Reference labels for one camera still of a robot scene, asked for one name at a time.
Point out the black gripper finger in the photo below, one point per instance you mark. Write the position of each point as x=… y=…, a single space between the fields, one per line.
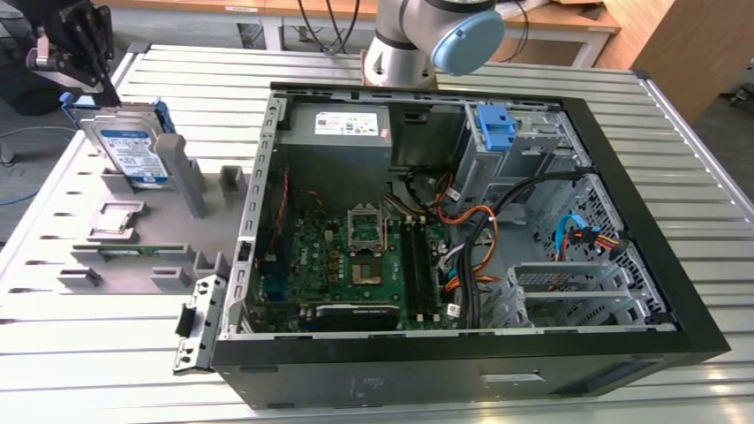
x=76 y=66

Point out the hard disk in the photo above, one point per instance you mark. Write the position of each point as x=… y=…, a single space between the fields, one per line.
x=132 y=150

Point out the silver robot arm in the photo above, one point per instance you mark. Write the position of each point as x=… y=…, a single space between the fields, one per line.
x=400 y=57

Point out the metal disk bay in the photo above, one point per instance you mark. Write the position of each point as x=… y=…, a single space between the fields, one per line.
x=577 y=294

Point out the silver CPU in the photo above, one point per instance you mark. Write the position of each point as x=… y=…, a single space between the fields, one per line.
x=114 y=223

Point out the grey parts rack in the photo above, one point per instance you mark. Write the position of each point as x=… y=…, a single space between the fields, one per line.
x=171 y=221

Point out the green RAM stick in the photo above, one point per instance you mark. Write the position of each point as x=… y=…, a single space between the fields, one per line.
x=130 y=252

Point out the grey power supply unit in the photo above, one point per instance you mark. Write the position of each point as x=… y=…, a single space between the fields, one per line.
x=342 y=172

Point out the green motherboard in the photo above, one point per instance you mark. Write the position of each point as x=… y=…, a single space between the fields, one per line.
x=318 y=247

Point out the blue plastic drive latch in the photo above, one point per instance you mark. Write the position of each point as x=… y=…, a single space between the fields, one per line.
x=495 y=128

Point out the black graphics card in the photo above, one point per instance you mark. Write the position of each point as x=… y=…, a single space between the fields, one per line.
x=354 y=314

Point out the black RAM slot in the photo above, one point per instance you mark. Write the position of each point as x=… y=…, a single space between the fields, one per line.
x=414 y=269
x=428 y=269

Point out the silver drive cage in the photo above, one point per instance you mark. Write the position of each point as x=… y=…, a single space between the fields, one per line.
x=530 y=150

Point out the wooden desk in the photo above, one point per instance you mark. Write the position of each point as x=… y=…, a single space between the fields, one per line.
x=566 y=20

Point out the black open PC case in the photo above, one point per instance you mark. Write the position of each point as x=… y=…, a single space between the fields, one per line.
x=412 y=375

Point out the wooden cabinet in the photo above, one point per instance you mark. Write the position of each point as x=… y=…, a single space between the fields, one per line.
x=677 y=44

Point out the silver card retention bracket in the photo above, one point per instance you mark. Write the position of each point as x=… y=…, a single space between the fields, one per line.
x=203 y=309

